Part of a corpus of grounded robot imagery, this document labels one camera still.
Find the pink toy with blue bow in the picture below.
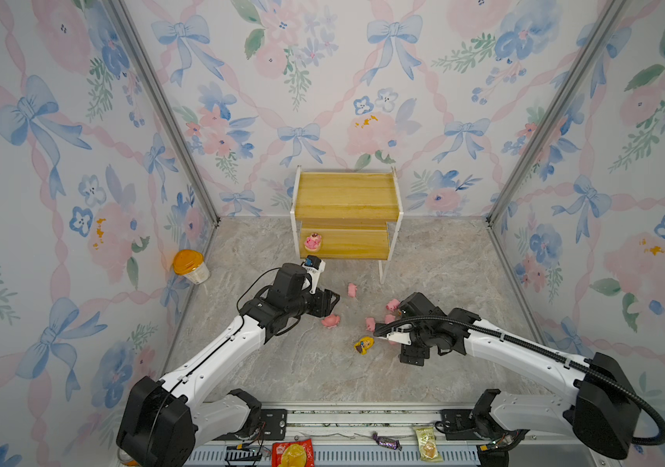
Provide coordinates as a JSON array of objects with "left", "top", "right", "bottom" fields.
[{"left": 321, "top": 314, "right": 340, "bottom": 329}]

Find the pink bear toy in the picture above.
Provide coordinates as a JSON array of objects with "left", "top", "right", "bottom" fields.
[{"left": 303, "top": 233, "right": 323, "bottom": 253}]

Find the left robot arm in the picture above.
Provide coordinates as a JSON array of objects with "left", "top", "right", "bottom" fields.
[{"left": 116, "top": 256, "right": 340, "bottom": 466}]

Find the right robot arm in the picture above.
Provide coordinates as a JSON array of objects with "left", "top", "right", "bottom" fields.
[{"left": 375, "top": 292, "right": 665, "bottom": 460}]

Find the small pink pig toy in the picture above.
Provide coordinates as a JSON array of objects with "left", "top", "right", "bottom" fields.
[{"left": 347, "top": 283, "right": 358, "bottom": 298}]

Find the yellow bear toy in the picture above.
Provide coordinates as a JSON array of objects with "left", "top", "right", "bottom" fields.
[{"left": 354, "top": 337, "right": 375, "bottom": 355}]

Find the wooden two-tier shelf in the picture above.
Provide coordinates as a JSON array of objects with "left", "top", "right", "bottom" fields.
[{"left": 289, "top": 167, "right": 405, "bottom": 282}]

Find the green snack packet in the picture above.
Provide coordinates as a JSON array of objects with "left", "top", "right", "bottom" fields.
[{"left": 414, "top": 426, "right": 443, "bottom": 462}]

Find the purple wrapped candy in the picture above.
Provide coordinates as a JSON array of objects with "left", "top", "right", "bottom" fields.
[{"left": 371, "top": 432, "right": 403, "bottom": 451}]

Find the red snack packet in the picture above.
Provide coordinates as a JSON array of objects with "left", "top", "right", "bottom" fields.
[{"left": 271, "top": 439, "right": 315, "bottom": 467}]

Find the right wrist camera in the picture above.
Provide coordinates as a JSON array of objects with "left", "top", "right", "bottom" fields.
[{"left": 377, "top": 329, "right": 412, "bottom": 346}]

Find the aluminium rail base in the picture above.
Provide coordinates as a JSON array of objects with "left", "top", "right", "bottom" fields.
[{"left": 182, "top": 403, "right": 616, "bottom": 466}]

